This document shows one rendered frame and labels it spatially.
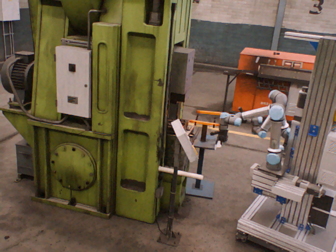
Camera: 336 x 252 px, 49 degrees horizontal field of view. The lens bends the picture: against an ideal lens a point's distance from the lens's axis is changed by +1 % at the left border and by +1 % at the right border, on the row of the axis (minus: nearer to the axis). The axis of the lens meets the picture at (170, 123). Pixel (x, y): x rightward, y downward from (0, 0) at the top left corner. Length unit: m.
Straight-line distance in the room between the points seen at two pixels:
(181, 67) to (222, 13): 7.85
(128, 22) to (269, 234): 2.34
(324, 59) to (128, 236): 2.43
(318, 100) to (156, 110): 1.44
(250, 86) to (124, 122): 4.12
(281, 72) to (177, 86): 3.74
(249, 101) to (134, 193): 4.08
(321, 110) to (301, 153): 0.45
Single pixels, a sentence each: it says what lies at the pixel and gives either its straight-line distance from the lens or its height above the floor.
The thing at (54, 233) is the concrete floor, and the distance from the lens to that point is 3.89.
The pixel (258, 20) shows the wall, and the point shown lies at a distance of 11.16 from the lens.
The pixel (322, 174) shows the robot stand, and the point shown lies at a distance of 3.59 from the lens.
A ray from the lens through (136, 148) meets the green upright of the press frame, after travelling 3.67.
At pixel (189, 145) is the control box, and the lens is 3.12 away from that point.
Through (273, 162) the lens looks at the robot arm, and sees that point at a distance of 3.37.
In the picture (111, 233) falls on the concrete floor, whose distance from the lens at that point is 3.83.
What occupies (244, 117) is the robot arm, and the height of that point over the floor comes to 1.26.
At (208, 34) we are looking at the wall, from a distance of 11.40.
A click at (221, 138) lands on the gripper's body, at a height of 1.05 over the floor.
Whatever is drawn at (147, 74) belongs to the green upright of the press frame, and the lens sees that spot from 3.41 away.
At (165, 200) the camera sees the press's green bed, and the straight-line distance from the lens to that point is 4.11.
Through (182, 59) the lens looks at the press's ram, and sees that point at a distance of 3.49.
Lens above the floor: 2.33
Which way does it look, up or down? 21 degrees down
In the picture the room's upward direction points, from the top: 5 degrees clockwise
